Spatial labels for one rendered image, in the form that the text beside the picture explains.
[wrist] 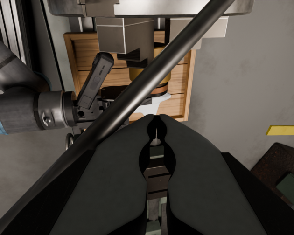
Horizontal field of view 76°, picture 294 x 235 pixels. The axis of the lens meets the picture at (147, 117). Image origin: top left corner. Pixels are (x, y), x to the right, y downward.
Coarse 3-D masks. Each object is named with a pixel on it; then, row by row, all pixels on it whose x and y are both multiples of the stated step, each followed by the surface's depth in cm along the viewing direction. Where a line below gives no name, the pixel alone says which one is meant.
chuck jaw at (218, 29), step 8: (224, 16) 33; (168, 24) 33; (176, 24) 32; (184, 24) 32; (216, 24) 33; (224, 24) 34; (168, 32) 34; (176, 32) 33; (208, 32) 34; (216, 32) 34; (224, 32) 34; (168, 40) 34; (200, 40) 34; (192, 48) 35
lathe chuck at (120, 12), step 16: (48, 0) 24; (64, 0) 21; (128, 0) 18; (144, 0) 18; (160, 0) 18; (176, 0) 18; (192, 0) 19; (208, 0) 19; (240, 0) 21; (64, 16) 23; (80, 16) 21; (128, 16) 19; (144, 16) 19; (160, 16) 19; (176, 16) 19; (192, 16) 20
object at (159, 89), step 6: (156, 42) 37; (156, 48) 33; (162, 48) 33; (156, 54) 33; (132, 72) 35; (138, 72) 34; (132, 78) 36; (168, 78) 36; (162, 84) 37; (156, 90) 36; (162, 90) 37; (150, 96) 37; (156, 96) 37
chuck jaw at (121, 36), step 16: (80, 0) 20; (96, 0) 20; (112, 0) 19; (96, 16) 21; (112, 16) 20; (112, 32) 22; (128, 32) 23; (144, 32) 27; (112, 48) 23; (128, 48) 23; (144, 48) 28; (128, 64) 32; (144, 64) 31
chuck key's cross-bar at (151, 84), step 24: (216, 0) 12; (192, 24) 11; (168, 48) 11; (144, 72) 10; (168, 72) 11; (120, 96) 10; (144, 96) 10; (96, 120) 10; (120, 120) 10; (72, 144) 9; (96, 144) 9
